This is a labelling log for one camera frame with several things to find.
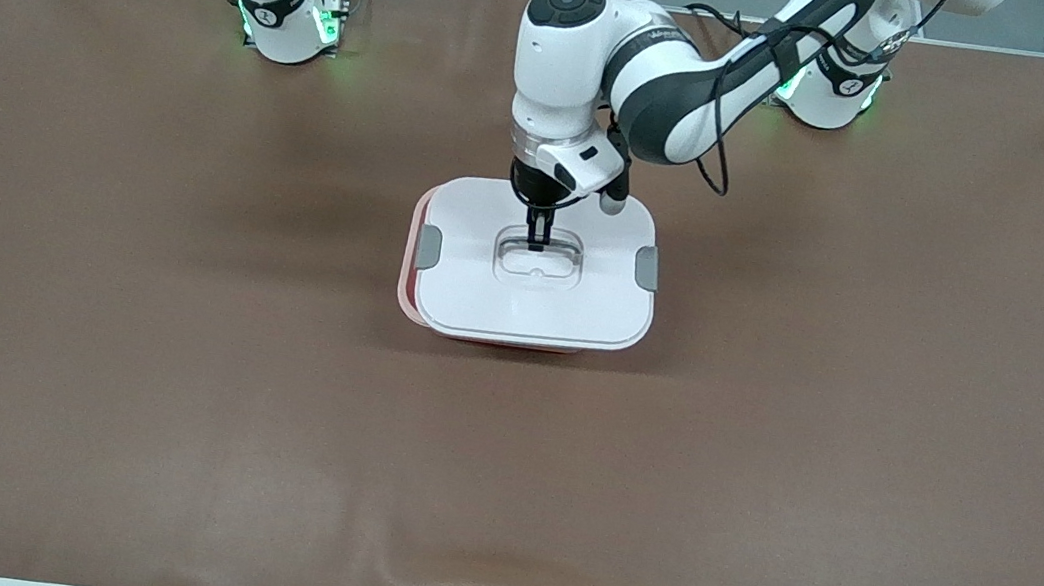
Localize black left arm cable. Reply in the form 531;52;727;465
692;16;800;204

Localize white box lid grey clips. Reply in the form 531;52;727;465
406;170;670;363

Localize black base cable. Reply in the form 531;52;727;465
682;0;772;46

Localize brown table mat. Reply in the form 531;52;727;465
0;0;1044;586

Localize pale pink storage box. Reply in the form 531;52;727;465
391;186;596;358

